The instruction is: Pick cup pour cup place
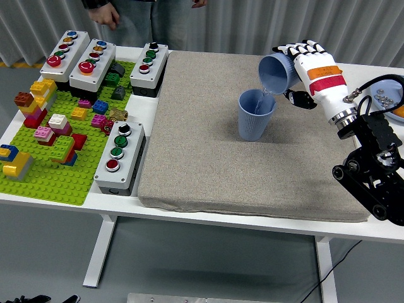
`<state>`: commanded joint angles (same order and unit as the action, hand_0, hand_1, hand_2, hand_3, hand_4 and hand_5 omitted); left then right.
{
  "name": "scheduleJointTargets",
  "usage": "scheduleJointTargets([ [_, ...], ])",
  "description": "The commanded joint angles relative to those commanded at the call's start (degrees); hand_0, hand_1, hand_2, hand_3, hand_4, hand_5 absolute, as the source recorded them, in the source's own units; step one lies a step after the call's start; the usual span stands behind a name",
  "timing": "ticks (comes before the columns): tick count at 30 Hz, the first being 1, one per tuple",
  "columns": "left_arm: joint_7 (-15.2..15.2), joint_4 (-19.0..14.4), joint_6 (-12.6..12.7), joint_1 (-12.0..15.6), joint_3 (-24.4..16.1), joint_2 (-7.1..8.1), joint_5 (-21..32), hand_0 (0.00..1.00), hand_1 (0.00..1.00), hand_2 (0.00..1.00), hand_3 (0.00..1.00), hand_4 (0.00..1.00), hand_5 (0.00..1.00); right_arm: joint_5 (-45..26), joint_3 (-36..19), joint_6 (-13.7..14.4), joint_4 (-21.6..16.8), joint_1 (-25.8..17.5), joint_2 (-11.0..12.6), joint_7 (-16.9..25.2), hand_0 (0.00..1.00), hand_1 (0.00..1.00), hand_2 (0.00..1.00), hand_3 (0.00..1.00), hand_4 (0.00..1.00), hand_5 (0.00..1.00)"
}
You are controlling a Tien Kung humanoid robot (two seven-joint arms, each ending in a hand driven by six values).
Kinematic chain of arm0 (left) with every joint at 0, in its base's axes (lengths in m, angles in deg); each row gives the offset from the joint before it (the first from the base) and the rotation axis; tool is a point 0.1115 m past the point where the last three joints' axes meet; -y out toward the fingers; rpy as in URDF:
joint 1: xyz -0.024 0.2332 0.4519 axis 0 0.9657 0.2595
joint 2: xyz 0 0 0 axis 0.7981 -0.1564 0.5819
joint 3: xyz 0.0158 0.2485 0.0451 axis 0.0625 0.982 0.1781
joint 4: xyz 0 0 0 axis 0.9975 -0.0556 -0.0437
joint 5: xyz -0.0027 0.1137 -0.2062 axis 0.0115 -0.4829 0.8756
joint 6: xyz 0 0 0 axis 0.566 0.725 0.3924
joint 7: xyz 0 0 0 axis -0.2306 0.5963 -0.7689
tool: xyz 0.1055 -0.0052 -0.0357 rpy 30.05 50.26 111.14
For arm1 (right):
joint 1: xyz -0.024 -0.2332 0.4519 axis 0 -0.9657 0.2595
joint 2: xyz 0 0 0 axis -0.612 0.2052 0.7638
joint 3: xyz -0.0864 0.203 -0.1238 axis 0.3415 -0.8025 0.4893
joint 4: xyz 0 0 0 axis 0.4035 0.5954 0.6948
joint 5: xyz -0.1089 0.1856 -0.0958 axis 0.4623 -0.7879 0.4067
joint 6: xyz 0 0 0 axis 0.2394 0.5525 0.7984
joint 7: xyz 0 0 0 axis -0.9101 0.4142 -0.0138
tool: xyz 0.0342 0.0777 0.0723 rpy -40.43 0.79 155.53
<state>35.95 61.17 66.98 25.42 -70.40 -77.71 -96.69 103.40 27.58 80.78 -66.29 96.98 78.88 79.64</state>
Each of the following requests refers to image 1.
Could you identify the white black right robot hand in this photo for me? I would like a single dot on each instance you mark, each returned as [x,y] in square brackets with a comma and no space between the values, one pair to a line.
[325,88]

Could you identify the person's right hand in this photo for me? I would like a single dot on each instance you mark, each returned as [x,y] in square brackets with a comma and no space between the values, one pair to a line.
[105,14]

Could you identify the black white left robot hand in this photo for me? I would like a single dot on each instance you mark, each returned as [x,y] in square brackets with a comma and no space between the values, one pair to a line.
[39,299]

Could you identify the person's left hand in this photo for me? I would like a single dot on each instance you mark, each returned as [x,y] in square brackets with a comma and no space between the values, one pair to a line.
[199,3]

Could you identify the blue ribbed plastic cup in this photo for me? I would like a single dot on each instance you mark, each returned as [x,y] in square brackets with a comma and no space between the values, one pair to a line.
[252,123]
[273,74]

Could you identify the person's right forearm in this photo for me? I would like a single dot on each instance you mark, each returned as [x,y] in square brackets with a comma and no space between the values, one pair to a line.
[94,3]

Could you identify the person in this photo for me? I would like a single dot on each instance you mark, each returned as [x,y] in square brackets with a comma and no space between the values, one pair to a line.
[164,25]

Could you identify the five-button grey control box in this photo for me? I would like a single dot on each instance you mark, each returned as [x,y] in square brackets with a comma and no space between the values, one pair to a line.
[99,67]
[67,60]

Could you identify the grey sloped brick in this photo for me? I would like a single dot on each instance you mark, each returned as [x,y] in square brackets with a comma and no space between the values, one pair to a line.
[118,93]
[119,69]

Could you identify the dark green brick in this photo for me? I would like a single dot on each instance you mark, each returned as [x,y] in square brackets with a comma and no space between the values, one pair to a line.
[112,79]

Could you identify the blue plate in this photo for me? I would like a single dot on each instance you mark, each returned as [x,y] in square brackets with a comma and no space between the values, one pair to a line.
[391,90]

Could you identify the white pleated curtain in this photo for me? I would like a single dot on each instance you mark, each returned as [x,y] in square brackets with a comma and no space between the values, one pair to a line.
[331,19]

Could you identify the four-button grey control box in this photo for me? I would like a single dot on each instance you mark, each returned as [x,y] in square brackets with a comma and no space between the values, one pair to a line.
[156,71]
[131,148]

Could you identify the orange fruit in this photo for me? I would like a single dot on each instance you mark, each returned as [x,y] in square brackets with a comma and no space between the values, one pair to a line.
[400,112]

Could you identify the white table leg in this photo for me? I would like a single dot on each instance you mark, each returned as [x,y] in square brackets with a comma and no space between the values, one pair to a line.
[101,249]
[326,271]

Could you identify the small magenta brick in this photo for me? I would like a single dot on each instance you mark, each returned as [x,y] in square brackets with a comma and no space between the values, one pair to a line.
[98,120]
[84,103]

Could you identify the yellow floor tape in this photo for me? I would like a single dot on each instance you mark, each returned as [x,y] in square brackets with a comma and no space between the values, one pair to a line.
[19,64]

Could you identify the small yellow brick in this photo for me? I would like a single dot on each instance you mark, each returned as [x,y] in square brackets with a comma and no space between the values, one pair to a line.
[79,113]

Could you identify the green brick baseplate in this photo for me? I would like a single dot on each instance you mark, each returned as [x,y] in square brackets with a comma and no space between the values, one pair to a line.
[57,189]

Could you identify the yellow pink red brick tower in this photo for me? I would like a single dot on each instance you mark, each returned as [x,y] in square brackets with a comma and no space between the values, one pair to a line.
[39,104]

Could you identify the grey-brown cushion mat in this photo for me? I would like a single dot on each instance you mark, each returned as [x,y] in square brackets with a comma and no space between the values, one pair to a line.
[205,142]

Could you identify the pink white red brick stack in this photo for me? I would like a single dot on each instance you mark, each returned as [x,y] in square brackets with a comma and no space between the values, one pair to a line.
[44,135]

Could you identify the blue yellow grey brick stack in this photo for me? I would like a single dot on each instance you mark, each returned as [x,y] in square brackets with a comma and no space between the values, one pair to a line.
[17,164]

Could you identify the green orange blue brick stack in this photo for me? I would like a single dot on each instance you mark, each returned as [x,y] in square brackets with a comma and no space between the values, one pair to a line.
[63,150]

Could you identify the grey metal base plate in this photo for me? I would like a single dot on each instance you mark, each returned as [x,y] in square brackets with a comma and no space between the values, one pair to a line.
[189,298]

